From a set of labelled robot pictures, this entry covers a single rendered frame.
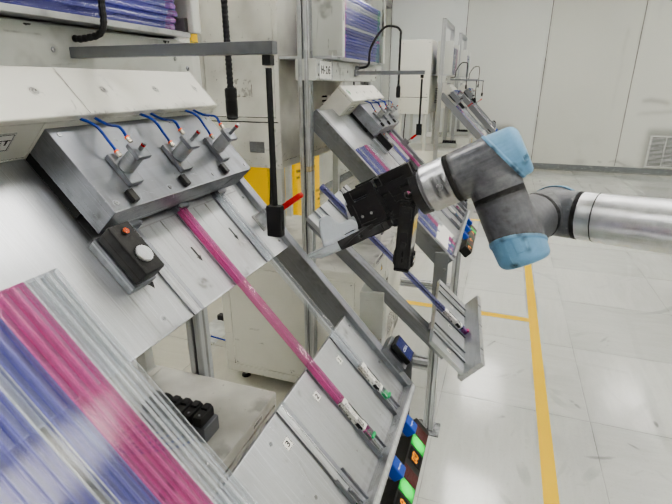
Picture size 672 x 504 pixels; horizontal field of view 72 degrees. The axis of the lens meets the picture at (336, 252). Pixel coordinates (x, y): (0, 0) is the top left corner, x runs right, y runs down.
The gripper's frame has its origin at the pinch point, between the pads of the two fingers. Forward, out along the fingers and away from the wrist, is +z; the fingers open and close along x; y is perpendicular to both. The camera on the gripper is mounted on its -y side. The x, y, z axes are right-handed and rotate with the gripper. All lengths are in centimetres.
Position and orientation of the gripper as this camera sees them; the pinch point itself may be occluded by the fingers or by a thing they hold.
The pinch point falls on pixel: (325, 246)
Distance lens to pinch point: 81.0
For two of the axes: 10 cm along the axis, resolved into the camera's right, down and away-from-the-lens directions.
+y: -4.4, -8.8, -1.5
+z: -8.3, 3.4, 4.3
